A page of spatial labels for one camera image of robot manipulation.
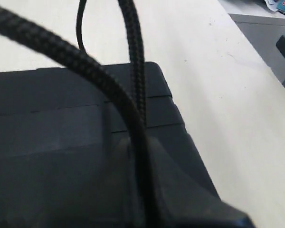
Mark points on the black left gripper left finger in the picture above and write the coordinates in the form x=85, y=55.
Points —
x=111, y=199

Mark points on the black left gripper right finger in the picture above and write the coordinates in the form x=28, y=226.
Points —
x=182, y=202

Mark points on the black plastic carrying case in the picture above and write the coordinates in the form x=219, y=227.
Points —
x=56, y=131

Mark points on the cluttered items beside table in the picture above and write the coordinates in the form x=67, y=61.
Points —
x=262, y=27

